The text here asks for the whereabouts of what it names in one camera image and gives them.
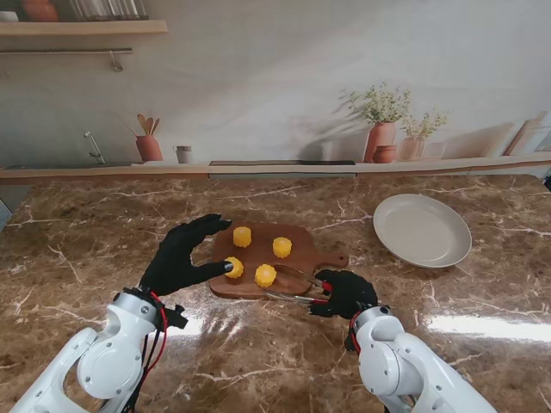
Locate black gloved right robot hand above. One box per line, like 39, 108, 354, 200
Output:
307, 268, 380, 320

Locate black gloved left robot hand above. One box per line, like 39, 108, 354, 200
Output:
139, 213, 233, 299

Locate red handled metal tongs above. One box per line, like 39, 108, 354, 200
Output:
262, 263, 335, 307

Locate yellow corn chunk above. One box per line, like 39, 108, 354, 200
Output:
254, 263, 277, 288
223, 256, 245, 280
232, 225, 253, 249
272, 236, 293, 259

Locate dark wooden cutting board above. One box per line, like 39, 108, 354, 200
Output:
208, 222, 350, 301

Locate beige round plate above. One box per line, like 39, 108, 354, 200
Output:
372, 193, 474, 269

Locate wooden counter ledge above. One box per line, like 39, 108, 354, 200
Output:
0, 152, 551, 186

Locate terracotta holder with wooden utensils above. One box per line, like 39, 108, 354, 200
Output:
135, 114, 164, 163

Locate chrome faucet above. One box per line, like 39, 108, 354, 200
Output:
83, 131, 107, 165

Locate leaning wooden boards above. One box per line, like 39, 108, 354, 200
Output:
503, 114, 551, 156

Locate row of glass jars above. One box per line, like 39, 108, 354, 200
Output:
68, 0, 150, 22

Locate round terracotta pot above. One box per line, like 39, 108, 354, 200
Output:
21, 0, 59, 22

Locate right arm red black cables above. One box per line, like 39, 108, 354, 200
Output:
344, 313, 361, 354

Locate arm red black cables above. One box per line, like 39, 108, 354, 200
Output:
344, 313, 361, 354
122, 290, 169, 413

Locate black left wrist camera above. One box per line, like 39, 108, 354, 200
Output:
161, 303, 189, 330

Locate left arm red black cables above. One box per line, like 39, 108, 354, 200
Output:
122, 290, 169, 413

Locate metal wall rail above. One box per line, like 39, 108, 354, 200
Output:
0, 47, 134, 72

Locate light wooden wall shelf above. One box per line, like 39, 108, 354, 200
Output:
0, 19, 168, 38

